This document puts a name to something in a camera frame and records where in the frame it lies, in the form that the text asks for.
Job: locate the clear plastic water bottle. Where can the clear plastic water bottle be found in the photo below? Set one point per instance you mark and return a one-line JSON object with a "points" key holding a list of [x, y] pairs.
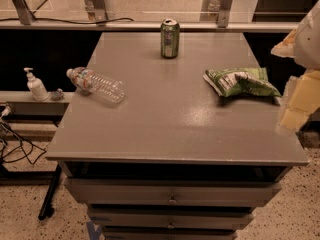
{"points": [[94, 83]]}

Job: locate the top grey drawer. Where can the top grey drawer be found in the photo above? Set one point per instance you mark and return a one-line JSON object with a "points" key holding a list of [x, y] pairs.
{"points": [[174, 193]]}

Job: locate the green jalapeno chip bag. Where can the green jalapeno chip bag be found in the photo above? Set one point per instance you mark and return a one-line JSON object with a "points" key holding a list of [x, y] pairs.
{"points": [[241, 81]]}

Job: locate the small crumpled wrapper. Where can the small crumpled wrapper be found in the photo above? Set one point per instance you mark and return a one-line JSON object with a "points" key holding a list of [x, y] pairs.
{"points": [[57, 95]]}

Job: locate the grey drawer cabinet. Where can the grey drawer cabinet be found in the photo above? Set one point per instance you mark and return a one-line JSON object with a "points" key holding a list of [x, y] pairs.
{"points": [[171, 125]]}

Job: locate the green soda can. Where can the green soda can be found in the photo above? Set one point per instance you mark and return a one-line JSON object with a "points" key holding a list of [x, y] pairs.
{"points": [[170, 35]]}

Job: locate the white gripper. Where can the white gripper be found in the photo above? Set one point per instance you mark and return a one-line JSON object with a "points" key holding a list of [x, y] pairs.
{"points": [[308, 39]]}

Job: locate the white pump sanitizer bottle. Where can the white pump sanitizer bottle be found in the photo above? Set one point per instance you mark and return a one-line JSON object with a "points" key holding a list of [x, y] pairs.
{"points": [[36, 86]]}

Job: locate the black metal leg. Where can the black metal leg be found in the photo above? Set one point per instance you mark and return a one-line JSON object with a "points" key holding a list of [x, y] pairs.
{"points": [[47, 210]]}

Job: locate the grey drawer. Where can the grey drawer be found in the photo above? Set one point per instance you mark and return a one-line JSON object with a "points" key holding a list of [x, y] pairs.
{"points": [[135, 235], [170, 218], [174, 193]]}

